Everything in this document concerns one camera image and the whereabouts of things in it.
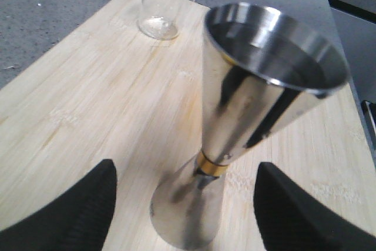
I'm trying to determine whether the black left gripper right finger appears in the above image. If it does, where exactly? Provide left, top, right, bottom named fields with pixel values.
left=253, top=162, right=375, bottom=250

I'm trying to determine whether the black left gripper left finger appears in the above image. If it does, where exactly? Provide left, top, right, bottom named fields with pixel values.
left=1, top=159, right=117, bottom=250

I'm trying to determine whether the steel double jigger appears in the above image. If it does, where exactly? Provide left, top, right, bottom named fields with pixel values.
left=150, top=2, right=350, bottom=250

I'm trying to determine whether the clear glass beaker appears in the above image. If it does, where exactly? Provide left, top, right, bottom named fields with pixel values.
left=137, top=0, right=198, bottom=41

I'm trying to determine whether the wooden cutting board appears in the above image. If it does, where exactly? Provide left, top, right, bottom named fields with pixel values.
left=1, top=0, right=375, bottom=250

